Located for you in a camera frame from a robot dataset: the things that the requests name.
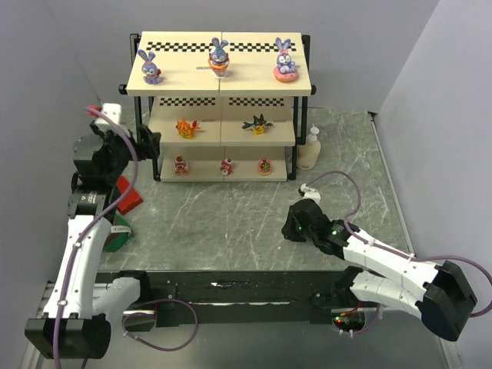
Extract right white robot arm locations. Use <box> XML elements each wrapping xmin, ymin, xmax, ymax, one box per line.
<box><xmin>281</xmin><ymin>199</ymin><xmax>477</xmax><ymax>341</ymax></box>

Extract black dragon toy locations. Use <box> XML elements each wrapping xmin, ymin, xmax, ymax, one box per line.
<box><xmin>241</xmin><ymin>114</ymin><xmax>274</xmax><ymax>135</ymax></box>

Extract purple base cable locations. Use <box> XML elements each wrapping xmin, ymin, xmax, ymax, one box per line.
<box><xmin>121</xmin><ymin>298</ymin><xmax>199</xmax><ymax>353</ymax></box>

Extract strawberry cake slice toy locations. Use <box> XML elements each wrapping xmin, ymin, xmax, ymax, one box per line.
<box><xmin>175</xmin><ymin>156</ymin><xmax>188</xmax><ymax>176</ymax></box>

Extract purple bunny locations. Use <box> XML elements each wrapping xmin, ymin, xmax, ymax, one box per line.
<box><xmin>137</xmin><ymin>49</ymin><xmax>164</xmax><ymax>85</ymax></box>
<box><xmin>208</xmin><ymin>37</ymin><xmax>230</xmax><ymax>79</ymax></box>
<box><xmin>273</xmin><ymin>37</ymin><xmax>298</xmax><ymax>83</ymax></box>

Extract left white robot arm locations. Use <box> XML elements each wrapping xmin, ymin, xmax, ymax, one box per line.
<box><xmin>25</xmin><ymin>123</ymin><xmax>161</xmax><ymax>360</ymax></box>

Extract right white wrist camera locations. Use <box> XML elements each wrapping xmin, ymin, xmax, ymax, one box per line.
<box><xmin>298</xmin><ymin>184</ymin><xmax>321</xmax><ymax>204</ymax></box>

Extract orange fox toy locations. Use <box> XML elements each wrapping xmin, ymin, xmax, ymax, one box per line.
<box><xmin>175</xmin><ymin>118</ymin><xmax>201</xmax><ymax>139</ymax></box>

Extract red cardboard box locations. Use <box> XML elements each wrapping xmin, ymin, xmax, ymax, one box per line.
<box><xmin>117</xmin><ymin>176</ymin><xmax>143</xmax><ymax>214</ymax></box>

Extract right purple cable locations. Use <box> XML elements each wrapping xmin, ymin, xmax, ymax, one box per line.
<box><xmin>307</xmin><ymin>170</ymin><xmax>492</xmax><ymax>318</ymax></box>

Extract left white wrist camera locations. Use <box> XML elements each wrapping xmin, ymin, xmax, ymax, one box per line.
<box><xmin>86</xmin><ymin>103</ymin><xmax>122</xmax><ymax>129</ymax></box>

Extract cream pump bottle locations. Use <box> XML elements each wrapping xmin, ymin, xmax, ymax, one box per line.
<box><xmin>297</xmin><ymin>125</ymin><xmax>321</xmax><ymax>170</ymax></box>

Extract beige three-tier shelf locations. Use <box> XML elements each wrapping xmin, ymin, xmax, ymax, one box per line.
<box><xmin>119</xmin><ymin>32</ymin><xmax>316</xmax><ymax>182</ymax></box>

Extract pink strawberry tart toy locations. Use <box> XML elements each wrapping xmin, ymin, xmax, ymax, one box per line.
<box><xmin>257</xmin><ymin>158</ymin><xmax>272</xmax><ymax>176</ymax></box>

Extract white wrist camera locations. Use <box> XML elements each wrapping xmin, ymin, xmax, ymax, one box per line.
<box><xmin>298</xmin><ymin>184</ymin><xmax>321</xmax><ymax>204</ymax></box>
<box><xmin>86</xmin><ymin>103</ymin><xmax>122</xmax><ymax>129</ymax></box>

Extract green and brown plush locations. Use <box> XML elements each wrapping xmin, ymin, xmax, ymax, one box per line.
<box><xmin>102</xmin><ymin>214</ymin><xmax>134</xmax><ymax>253</ymax></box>

